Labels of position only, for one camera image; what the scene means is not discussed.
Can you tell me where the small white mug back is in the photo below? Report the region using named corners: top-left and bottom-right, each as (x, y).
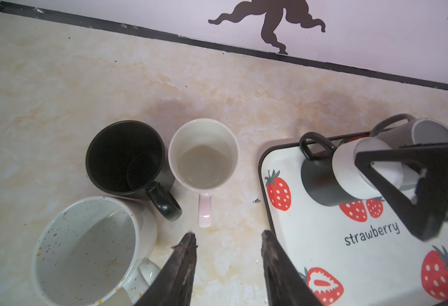
top-left (299, 132), bottom-right (391, 207)

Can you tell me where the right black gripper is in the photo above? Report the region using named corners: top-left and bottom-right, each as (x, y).
top-left (355, 144), bottom-right (448, 241)

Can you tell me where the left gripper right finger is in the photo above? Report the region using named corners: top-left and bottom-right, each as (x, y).
top-left (261, 230), bottom-right (322, 306)

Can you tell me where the white strawberry tray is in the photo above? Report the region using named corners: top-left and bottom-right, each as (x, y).
top-left (258, 132), bottom-right (448, 305)

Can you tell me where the tall grey mug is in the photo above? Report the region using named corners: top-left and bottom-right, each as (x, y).
top-left (369, 113), bottom-right (448, 149)

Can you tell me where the cream mug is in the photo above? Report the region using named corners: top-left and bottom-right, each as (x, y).
top-left (31, 196), bottom-right (160, 305)

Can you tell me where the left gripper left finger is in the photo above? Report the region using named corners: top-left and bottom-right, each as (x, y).
top-left (135, 232), bottom-right (197, 305)

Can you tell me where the pink upside-down mug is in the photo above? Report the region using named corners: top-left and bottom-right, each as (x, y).
top-left (168, 118), bottom-right (240, 228)

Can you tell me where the black mug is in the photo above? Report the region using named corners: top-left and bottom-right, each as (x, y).
top-left (85, 121), bottom-right (182, 221)

